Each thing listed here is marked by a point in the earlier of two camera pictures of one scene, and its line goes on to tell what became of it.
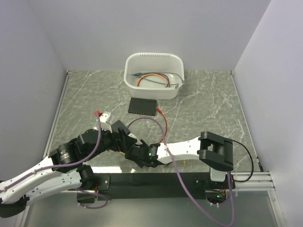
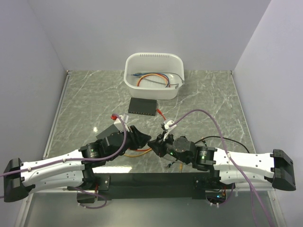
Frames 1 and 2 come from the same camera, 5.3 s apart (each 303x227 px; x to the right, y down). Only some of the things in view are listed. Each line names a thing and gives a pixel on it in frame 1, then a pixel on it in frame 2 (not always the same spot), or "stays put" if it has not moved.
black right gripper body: x=143 y=144 -> x=166 y=144
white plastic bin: x=154 y=75 stays put
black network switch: x=142 y=106 stays put
